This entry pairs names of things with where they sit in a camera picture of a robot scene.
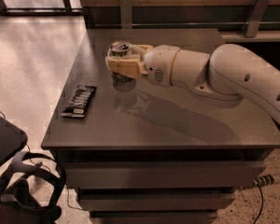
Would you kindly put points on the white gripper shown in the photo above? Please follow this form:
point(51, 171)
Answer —
point(159, 63)

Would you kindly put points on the white green 7up can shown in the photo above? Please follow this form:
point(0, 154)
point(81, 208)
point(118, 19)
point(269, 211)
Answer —
point(121, 83)

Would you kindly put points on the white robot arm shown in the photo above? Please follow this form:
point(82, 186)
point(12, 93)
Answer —
point(222, 78)

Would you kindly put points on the black white snack bar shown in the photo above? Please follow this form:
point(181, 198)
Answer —
point(78, 104)

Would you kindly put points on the grey drawer cabinet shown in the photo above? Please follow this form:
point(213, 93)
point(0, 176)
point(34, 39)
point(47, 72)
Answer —
point(155, 155)

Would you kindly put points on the black side table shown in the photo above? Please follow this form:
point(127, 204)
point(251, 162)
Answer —
point(12, 140)

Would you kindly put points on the striped power strip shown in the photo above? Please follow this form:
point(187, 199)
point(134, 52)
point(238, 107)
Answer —
point(260, 181)

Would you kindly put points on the black vr headset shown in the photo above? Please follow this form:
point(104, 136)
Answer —
point(17, 205)

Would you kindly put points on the grey metal bracket left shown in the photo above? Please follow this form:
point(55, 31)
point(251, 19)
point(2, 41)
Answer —
point(126, 14)

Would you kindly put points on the grey metal bracket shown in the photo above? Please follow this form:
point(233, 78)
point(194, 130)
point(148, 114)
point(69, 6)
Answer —
point(126, 14)
point(254, 18)

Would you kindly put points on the grey metal bracket right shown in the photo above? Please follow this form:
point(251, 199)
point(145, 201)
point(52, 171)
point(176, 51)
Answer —
point(254, 18)

